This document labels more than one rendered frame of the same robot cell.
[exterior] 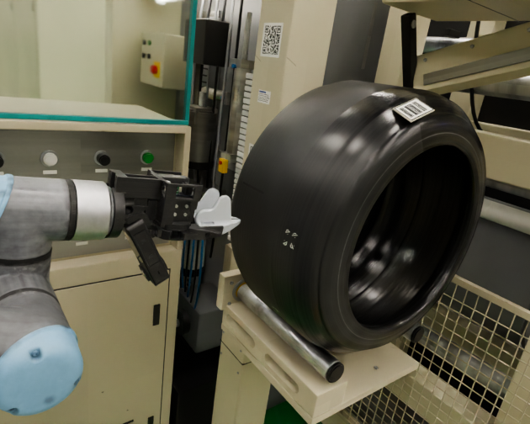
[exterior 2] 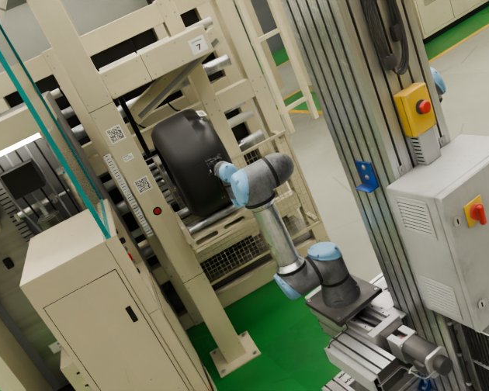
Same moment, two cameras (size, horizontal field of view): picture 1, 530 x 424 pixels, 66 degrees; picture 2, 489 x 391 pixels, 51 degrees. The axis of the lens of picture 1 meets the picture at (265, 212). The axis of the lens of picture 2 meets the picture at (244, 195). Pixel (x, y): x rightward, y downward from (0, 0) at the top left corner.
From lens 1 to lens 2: 2.20 m
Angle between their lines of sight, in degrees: 57
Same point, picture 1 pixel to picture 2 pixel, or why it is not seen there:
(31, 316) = not seen: hidden behind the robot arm
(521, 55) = (168, 88)
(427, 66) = (136, 111)
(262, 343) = (220, 226)
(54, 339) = not seen: hidden behind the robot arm
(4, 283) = not seen: hidden behind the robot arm
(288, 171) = (201, 149)
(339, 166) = (212, 135)
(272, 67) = (125, 143)
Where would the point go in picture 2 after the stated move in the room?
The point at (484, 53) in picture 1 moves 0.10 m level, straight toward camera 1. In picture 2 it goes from (155, 94) to (165, 91)
